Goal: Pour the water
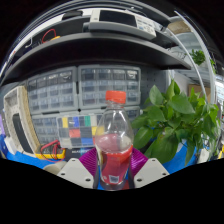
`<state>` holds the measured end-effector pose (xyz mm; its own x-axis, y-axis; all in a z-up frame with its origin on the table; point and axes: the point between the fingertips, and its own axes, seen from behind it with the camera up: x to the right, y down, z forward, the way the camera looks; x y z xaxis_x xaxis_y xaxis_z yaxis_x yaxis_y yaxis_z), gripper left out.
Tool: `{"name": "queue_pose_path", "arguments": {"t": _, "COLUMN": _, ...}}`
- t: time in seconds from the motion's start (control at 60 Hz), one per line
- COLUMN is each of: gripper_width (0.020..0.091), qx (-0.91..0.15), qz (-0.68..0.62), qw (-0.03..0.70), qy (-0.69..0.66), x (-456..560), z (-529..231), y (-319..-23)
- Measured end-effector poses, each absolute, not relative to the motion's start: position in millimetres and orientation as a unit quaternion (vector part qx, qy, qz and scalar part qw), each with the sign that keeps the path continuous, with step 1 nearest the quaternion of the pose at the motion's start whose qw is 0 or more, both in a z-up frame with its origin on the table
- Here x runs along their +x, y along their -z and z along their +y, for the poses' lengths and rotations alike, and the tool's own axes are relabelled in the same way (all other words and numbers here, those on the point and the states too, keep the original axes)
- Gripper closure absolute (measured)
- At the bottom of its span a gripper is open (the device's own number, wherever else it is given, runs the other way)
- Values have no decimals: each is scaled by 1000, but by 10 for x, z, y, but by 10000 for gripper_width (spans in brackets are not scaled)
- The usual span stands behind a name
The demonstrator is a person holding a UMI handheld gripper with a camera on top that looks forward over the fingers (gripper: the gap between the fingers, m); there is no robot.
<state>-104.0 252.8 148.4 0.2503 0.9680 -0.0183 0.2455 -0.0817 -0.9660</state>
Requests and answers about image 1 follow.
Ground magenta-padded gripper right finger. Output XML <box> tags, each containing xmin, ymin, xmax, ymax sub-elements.
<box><xmin>129</xmin><ymin>147</ymin><xmax>170</xmax><ymax>190</ymax></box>

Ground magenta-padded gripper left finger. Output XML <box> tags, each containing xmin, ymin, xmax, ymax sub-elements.
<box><xmin>57</xmin><ymin>147</ymin><xmax>100</xmax><ymax>190</ymax></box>

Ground red-capped red-label drink bottle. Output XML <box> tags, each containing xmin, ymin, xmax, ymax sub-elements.
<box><xmin>94</xmin><ymin>90</ymin><xmax>134</xmax><ymax>192</ymax></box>

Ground dark purple and white box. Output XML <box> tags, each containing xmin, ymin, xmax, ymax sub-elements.
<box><xmin>64</xmin><ymin>146</ymin><xmax>90</xmax><ymax>160</ymax></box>

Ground clear organizer with coloured parts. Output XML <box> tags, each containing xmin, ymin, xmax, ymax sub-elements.
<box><xmin>56</xmin><ymin>114</ymin><xmax>101</xmax><ymax>149</ymax></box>

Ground large leafy green potted plant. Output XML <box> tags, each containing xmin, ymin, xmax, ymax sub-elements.
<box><xmin>130</xmin><ymin>79</ymin><xmax>223</xmax><ymax>166</ymax></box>

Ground white power adapter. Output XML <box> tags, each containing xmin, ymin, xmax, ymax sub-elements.
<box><xmin>196</xmin><ymin>148</ymin><xmax>211</xmax><ymax>164</ymax></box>

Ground black rectangular pouch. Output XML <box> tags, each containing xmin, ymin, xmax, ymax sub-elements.
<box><xmin>12</xmin><ymin>113</ymin><xmax>34</xmax><ymax>154</ymax></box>

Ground white perforated tray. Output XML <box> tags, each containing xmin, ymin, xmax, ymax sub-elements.
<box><xmin>3</xmin><ymin>85</ymin><xmax>43</xmax><ymax>158</ymax></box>

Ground small green trailing plant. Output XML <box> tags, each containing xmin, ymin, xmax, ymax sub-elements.
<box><xmin>189</xmin><ymin>49</ymin><xmax>218</xmax><ymax>75</ymax></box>

